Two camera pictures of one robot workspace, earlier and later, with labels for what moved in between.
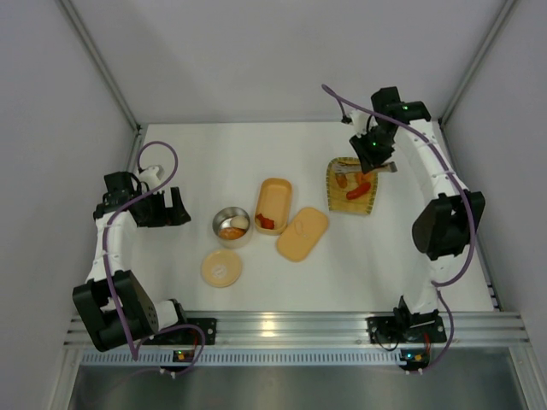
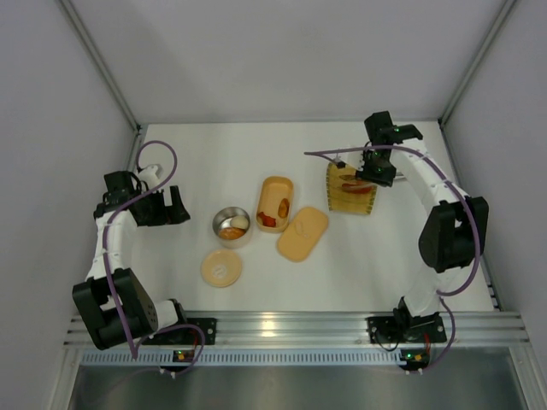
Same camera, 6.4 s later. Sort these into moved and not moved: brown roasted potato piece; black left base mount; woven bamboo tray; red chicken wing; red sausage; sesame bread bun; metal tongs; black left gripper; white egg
Moved: brown roasted potato piece; metal tongs; red sausage
Not moved: sesame bread bun; black left base mount; white egg; black left gripper; woven bamboo tray; red chicken wing
